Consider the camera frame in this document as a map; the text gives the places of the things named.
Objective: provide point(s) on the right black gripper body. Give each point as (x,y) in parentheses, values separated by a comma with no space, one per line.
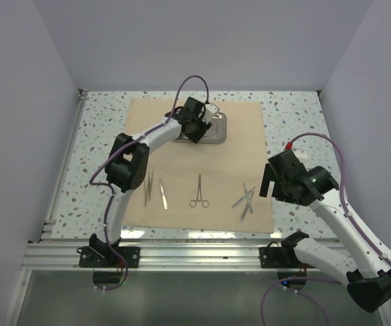
(280,190)

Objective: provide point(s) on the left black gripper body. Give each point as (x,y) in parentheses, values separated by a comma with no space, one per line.
(198,128)

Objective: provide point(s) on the steel instrument tray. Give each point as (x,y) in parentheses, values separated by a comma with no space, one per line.
(215,135)

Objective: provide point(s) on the steel pointed tweezers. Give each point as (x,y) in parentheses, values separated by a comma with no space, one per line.
(148,181)

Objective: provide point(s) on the beige cloth wrap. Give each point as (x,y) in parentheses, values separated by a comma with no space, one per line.
(224,168)

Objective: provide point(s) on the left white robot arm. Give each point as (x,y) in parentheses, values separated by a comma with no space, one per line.
(126,167)

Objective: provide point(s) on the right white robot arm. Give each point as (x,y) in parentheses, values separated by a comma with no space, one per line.
(365,271)

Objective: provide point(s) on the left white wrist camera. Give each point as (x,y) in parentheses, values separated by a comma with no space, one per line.
(210,111)

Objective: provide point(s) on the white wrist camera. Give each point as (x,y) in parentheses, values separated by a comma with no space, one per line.
(210,111)
(300,154)

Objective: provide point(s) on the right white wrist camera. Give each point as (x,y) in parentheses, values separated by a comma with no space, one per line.
(300,154)

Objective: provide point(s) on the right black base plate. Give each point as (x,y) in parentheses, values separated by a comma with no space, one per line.
(278,257)

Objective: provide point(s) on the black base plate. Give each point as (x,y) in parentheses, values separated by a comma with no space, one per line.
(91,259)
(278,257)

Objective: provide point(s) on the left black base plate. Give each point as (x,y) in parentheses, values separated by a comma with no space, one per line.
(91,259)

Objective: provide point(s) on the aluminium mounting rail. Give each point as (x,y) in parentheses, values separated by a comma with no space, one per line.
(192,255)

